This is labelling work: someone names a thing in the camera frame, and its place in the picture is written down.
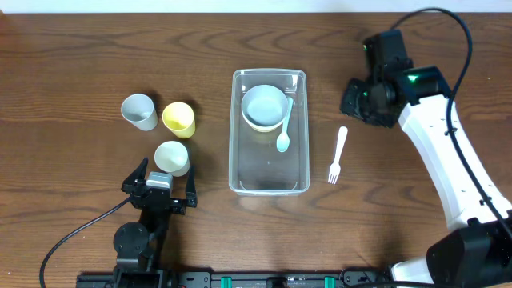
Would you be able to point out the yellow bowl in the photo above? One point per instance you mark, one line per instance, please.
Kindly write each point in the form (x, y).
(263, 129)

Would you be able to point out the grey bowl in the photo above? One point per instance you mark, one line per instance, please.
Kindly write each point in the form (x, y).
(264, 105)

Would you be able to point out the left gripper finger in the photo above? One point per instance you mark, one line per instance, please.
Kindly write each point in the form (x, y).
(136, 180)
(190, 190)

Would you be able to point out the grey cup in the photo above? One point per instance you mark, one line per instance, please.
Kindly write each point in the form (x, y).
(140, 111)

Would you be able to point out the clear plastic container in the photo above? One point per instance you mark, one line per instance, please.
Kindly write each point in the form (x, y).
(256, 167)

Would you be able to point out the light blue plastic spoon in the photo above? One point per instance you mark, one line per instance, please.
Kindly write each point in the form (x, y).
(283, 140)

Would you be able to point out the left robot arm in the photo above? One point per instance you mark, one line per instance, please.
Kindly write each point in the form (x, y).
(139, 244)

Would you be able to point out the white plastic fork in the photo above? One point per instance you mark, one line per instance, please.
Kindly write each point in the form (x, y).
(335, 168)

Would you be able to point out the yellow cup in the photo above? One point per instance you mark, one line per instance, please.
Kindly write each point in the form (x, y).
(179, 118)

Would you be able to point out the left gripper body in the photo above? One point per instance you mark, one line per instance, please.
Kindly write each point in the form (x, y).
(161, 200)

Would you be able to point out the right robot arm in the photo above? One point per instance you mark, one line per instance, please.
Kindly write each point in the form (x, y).
(476, 252)

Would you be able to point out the pale green cup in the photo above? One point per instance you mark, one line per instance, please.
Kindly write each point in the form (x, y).
(173, 158)

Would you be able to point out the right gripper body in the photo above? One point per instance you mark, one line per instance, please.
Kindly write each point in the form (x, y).
(356, 101)

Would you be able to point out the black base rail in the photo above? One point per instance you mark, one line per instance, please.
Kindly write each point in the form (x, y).
(202, 279)

